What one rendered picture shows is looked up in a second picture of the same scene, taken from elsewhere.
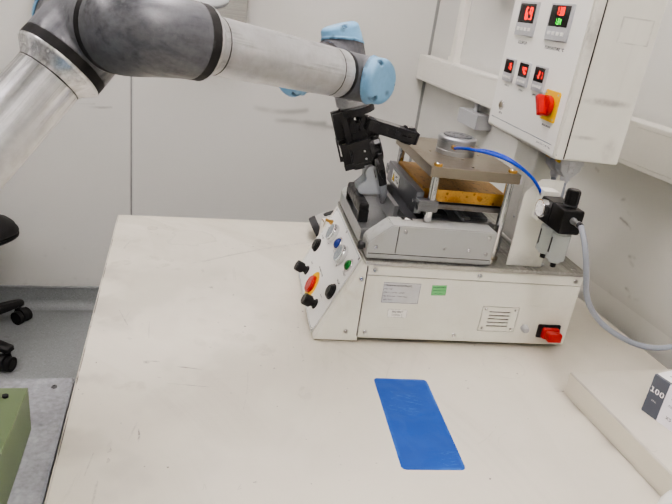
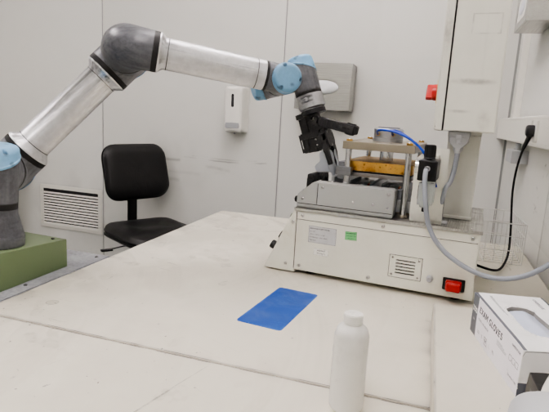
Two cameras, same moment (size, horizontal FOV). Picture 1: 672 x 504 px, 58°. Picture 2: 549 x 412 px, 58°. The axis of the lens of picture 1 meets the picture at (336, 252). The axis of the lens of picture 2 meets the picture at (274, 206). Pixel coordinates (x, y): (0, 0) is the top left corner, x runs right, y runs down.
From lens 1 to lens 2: 0.75 m
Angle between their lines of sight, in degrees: 34
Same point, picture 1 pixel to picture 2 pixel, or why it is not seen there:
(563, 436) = (390, 338)
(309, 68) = (226, 66)
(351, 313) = (287, 248)
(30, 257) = not seen: hidden behind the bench
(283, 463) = (167, 302)
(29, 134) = (80, 102)
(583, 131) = (456, 105)
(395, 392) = (285, 294)
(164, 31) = (126, 42)
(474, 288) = (380, 237)
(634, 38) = (487, 28)
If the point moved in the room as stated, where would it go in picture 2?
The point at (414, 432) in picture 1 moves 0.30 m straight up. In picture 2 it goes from (270, 310) to (278, 172)
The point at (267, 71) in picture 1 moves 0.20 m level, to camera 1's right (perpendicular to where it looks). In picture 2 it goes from (195, 66) to (264, 66)
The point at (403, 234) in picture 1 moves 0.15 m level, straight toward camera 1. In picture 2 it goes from (321, 189) to (283, 194)
